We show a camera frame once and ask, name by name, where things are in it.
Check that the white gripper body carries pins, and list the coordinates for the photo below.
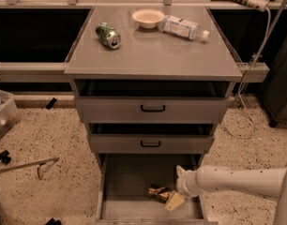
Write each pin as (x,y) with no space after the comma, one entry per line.
(183,184)

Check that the crushed orange soda can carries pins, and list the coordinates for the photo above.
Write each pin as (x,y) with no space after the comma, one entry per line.
(162,194)

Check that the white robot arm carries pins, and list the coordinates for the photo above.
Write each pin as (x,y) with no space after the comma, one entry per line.
(270,184)

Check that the grey bottom drawer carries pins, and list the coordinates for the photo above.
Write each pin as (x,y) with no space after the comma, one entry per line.
(123,192)

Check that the grey drawer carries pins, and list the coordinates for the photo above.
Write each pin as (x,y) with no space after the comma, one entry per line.
(150,138)
(123,192)
(143,101)

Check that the grey middle drawer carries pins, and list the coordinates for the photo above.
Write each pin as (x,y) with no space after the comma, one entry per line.
(150,138)

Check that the grey drawer cabinet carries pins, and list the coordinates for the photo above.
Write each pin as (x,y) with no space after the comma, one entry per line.
(148,54)

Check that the grey top drawer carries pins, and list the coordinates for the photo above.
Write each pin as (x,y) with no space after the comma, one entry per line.
(143,101)

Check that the green soda can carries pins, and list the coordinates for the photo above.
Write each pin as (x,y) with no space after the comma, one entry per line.
(108,35)

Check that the dark grey cabinet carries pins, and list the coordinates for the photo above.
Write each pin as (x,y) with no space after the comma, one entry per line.
(274,89)

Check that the metal rod on floor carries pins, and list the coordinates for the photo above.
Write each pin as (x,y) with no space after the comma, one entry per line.
(39,164)

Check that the small black block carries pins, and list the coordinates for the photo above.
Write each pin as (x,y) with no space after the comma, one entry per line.
(51,103)

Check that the clear plastic water bottle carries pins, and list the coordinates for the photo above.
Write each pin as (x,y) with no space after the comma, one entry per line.
(183,28)

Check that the white paper bowl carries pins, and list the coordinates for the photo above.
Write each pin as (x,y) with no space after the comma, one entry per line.
(148,18)

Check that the black clamp on floor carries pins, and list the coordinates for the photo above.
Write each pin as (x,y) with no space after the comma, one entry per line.
(4,158)

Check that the clear plastic storage bin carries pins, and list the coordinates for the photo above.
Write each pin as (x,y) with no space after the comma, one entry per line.
(9,114)

